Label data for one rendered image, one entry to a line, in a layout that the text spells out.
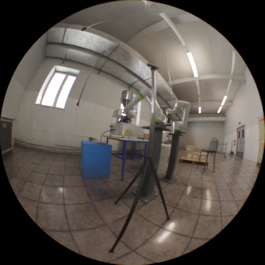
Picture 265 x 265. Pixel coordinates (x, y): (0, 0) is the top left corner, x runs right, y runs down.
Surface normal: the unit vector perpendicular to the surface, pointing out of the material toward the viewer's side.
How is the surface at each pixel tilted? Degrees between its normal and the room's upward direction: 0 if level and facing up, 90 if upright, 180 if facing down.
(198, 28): 180
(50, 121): 90
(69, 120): 90
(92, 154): 90
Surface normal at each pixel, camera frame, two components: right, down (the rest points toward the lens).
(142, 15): -0.11, 0.99
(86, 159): 0.68, 0.03
